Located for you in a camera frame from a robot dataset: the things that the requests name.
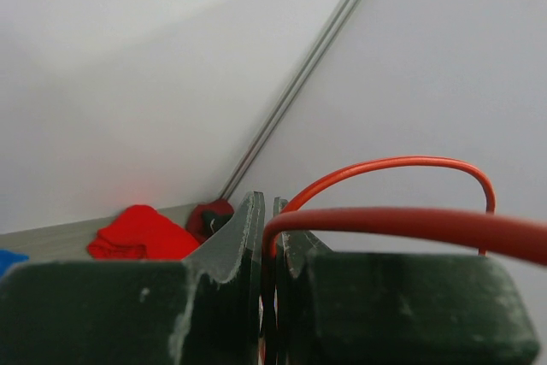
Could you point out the black cloth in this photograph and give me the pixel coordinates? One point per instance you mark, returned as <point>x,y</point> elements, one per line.
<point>212,222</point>

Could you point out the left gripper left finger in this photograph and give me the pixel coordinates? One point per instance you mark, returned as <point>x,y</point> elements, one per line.
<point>203,309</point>

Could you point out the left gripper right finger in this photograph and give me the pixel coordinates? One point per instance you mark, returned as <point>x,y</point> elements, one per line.
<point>395,308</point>

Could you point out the right corner aluminium post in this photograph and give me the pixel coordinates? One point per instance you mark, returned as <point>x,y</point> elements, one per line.
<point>333,27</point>

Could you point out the blue cloth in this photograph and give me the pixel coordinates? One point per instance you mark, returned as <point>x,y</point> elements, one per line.
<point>9,258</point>

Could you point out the dark red cloth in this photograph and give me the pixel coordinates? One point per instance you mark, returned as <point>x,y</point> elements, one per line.
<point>194,222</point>

